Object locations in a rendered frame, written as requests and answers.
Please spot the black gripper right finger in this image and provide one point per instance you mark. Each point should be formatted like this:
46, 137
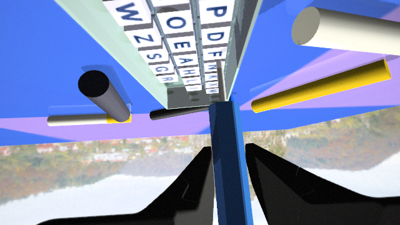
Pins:
291, 195

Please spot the blue stylus with white tip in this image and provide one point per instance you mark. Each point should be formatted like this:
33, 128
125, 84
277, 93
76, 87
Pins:
229, 160

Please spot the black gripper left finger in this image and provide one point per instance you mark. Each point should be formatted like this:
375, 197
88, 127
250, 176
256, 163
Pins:
189, 200

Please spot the small keyboard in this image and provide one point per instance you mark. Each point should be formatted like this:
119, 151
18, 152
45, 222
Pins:
172, 47

